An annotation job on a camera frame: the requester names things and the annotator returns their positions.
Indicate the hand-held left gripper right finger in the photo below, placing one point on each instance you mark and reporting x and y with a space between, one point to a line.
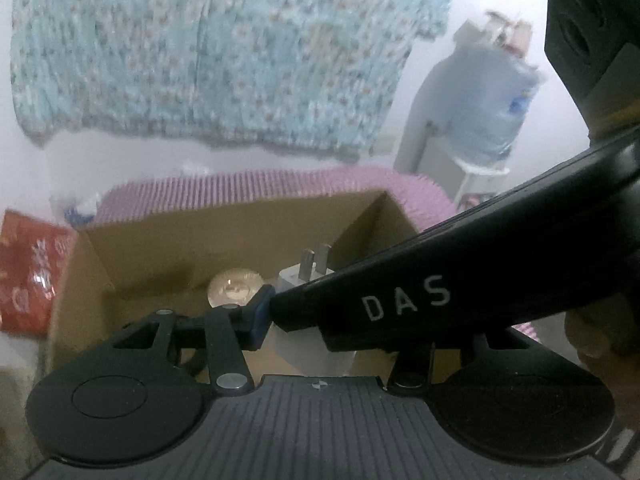
412 367

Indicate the white water dispenser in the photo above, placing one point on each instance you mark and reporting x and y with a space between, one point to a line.
425 125

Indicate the large blue water jug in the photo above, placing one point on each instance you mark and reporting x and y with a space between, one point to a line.
490 105

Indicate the blue and white plastic wrapper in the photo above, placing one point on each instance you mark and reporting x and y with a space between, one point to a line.
82 212

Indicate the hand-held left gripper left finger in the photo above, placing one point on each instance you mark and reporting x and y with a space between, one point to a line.
260 315

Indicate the purple checkered tablecloth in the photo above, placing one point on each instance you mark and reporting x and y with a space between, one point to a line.
275 185

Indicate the person's right hand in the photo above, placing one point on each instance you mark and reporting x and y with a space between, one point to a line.
600 355

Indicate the white charger plug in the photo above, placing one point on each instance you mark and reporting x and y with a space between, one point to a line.
295 280

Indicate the red patterned bag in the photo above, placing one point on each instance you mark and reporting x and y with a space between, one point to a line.
30 270

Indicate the brown cardboard box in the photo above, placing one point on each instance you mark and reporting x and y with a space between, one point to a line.
150 255

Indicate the black jar with gold lid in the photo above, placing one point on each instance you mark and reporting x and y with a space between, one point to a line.
235 287

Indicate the floral light blue cloth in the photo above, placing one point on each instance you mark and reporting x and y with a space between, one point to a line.
225 50

